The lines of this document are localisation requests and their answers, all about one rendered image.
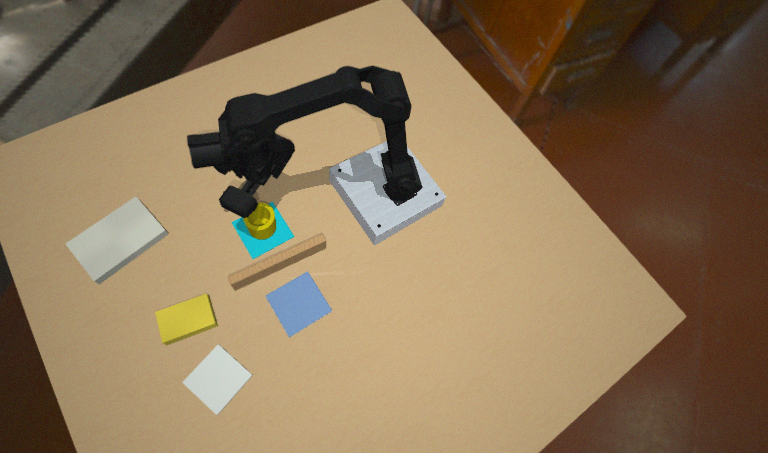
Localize yellow rectangular block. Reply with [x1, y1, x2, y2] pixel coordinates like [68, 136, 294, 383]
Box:
[155, 293, 218, 345]

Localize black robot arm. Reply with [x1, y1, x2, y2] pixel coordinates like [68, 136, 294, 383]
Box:
[187, 66, 423, 206]

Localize pale grey flat square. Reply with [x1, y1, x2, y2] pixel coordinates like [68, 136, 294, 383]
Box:
[183, 345, 253, 415]

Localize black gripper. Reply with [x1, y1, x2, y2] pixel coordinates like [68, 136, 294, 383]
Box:
[219, 133, 295, 218]

